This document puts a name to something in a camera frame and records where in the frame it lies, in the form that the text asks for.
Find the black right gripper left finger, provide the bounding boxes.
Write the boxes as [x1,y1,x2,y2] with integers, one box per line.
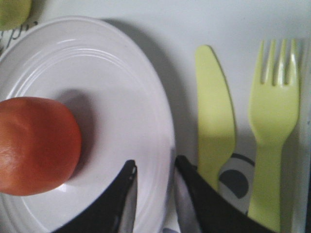
[55,160,137,233]

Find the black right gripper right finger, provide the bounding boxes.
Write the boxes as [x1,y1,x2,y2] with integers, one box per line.
[175,155,271,233]

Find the whole orange fruit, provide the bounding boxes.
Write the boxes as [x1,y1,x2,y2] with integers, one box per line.
[0,97,82,196]

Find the beige round plate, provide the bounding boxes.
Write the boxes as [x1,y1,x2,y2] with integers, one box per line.
[0,17,175,233]

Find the white bear-print tray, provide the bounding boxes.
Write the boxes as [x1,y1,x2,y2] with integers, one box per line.
[0,0,311,233]

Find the yellow plastic knife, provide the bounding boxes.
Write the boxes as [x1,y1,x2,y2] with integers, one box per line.
[195,45,236,191]

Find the yellow plastic fork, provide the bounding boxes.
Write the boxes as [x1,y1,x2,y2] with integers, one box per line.
[248,39,300,233]

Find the yellow lemon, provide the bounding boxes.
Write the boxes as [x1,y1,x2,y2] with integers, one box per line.
[0,0,32,31]

